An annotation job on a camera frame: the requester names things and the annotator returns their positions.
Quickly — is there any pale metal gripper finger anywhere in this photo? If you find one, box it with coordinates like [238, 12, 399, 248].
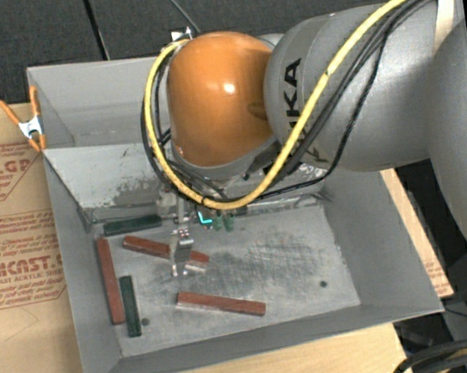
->
[176, 226, 200, 277]
[164, 229, 187, 279]

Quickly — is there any red-brown flat block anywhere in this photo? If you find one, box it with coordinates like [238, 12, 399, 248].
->
[120, 223, 212, 285]
[173, 278, 268, 330]
[95, 235, 128, 327]

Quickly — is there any dark green flat block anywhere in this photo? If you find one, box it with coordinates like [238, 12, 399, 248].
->
[101, 212, 164, 238]
[118, 274, 144, 339]

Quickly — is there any grey metal bin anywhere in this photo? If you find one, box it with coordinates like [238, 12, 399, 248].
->
[26, 11, 451, 373]

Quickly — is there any brown cardboard board red print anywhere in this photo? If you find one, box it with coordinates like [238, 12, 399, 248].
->
[0, 40, 461, 373]

